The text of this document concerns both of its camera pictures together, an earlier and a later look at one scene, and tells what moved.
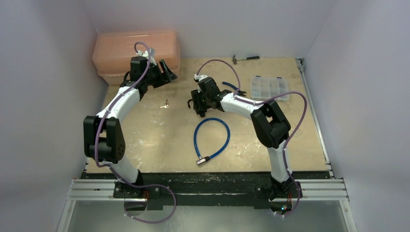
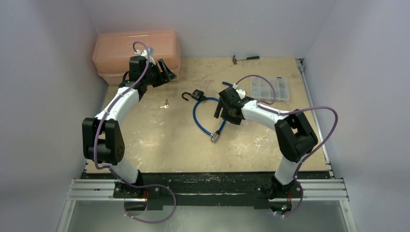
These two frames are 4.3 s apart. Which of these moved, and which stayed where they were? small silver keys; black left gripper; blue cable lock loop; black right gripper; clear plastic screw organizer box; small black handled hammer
Moved: black right gripper; blue cable lock loop
Stayed: small black handled hammer; black left gripper; clear plastic screw organizer box; small silver keys
